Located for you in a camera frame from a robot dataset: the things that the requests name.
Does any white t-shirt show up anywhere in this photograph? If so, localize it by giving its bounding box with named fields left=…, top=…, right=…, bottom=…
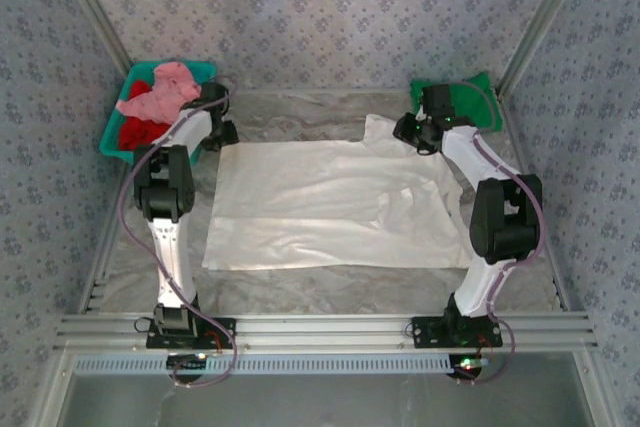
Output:
left=202, top=113, right=476, bottom=272

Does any green t-shirt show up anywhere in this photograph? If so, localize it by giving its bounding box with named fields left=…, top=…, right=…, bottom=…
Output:
left=409, top=71, right=504, bottom=134

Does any pink t-shirt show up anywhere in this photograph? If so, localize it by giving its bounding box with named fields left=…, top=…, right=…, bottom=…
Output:
left=118, top=60, right=204, bottom=124

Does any grey marbled table cover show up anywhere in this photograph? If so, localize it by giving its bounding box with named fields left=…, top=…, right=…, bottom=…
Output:
left=87, top=89, right=569, bottom=318

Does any red t-shirt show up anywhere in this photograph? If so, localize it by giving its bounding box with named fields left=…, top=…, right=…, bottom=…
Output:
left=118, top=79, right=174, bottom=152

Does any teal plastic basket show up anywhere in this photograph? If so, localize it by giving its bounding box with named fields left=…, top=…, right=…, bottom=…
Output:
left=98, top=60, right=220, bottom=166

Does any black left controller board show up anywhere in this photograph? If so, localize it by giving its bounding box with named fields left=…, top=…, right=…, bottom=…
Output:
left=166, top=352, right=210, bottom=383

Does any black controller board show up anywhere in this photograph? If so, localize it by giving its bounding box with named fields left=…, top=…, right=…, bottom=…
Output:
left=166, top=352, right=210, bottom=383
left=447, top=352, right=490, bottom=383

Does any black right controller board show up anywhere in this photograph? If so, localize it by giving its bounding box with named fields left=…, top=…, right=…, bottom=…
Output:
left=447, top=352, right=490, bottom=383

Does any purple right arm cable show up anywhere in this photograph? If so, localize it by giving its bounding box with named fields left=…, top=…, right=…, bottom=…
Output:
left=447, top=79, right=546, bottom=387

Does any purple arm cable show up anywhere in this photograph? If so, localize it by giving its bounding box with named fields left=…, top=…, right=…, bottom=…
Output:
left=118, top=75, right=241, bottom=389
left=447, top=79, right=546, bottom=387

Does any aluminium frame post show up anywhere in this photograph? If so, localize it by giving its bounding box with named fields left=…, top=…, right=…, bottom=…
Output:
left=494, top=0, right=599, bottom=98
left=47, top=0, right=136, bottom=76

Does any aluminium side frame rail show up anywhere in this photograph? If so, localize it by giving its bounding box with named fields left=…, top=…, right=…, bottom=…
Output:
left=497, top=91, right=574, bottom=313
left=77, top=156, right=131, bottom=316

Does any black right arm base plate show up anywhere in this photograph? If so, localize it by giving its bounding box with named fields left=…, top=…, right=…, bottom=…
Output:
left=410, top=315, right=503, bottom=350

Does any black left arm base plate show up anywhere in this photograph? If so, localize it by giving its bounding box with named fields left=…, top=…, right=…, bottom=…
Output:
left=145, top=315, right=237, bottom=350

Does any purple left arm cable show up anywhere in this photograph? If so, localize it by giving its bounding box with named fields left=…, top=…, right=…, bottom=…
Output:
left=118, top=75, right=241, bottom=389

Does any grey slotted cable duct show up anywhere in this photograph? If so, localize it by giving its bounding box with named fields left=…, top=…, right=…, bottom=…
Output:
left=72, top=352, right=456, bottom=376

